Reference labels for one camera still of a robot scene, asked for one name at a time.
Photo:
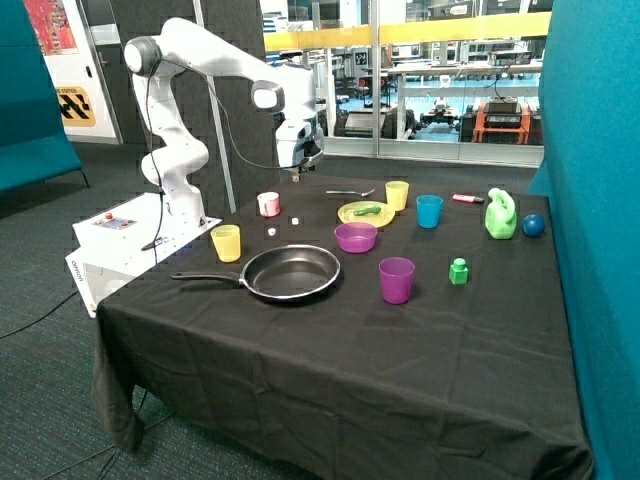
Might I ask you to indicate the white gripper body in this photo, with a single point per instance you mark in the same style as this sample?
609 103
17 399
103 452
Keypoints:
299 144

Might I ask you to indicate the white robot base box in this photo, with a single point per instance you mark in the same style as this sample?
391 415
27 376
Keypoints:
122 243

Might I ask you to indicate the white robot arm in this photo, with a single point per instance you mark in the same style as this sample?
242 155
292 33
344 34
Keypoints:
182 45

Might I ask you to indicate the purple plastic bowl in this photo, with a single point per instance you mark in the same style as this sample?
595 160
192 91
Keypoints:
355 237

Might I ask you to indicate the pink white mug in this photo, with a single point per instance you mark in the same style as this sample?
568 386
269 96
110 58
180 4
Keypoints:
268 204

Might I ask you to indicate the metal spoon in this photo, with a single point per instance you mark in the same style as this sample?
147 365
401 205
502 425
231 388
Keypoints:
350 193

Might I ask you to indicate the green toy cucumber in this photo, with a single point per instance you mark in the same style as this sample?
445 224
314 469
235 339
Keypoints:
366 211

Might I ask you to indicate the yellow plastic plate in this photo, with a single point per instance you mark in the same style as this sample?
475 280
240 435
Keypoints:
377 221

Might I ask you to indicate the yellow cup near pan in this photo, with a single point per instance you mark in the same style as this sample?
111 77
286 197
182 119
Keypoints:
227 242

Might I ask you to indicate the black frying pan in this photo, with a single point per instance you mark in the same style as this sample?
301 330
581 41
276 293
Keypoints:
282 274

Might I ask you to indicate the yellow cup at back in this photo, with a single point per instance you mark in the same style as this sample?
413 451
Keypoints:
396 194

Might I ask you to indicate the blue plastic cup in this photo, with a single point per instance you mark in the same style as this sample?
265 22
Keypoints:
428 210

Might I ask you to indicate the purple plastic cup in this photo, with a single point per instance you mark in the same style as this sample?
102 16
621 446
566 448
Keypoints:
396 278

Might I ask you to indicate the black tablecloth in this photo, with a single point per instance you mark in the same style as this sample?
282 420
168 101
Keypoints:
472 381

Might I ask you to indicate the pink marker pen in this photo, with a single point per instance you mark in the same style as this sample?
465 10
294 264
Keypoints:
471 199

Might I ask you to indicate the green toy block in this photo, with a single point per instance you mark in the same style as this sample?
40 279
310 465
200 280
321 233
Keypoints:
458 271

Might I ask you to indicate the green detergent bottle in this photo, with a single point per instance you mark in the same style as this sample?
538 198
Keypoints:
500 215

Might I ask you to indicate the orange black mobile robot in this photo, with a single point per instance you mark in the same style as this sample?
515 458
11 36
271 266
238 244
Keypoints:
502 120

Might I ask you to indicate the yellow black station sign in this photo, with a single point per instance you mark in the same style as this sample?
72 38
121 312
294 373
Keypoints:
75 107

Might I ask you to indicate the dark blue ball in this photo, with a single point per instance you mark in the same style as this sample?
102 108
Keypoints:
533 226

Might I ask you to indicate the teal sofa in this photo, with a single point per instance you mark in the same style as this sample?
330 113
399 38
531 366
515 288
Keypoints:
34 146

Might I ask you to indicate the red wall poster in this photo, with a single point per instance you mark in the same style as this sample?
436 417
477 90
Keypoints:
51 26

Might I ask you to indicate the teal partition wall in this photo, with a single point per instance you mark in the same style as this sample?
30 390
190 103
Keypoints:
589 98

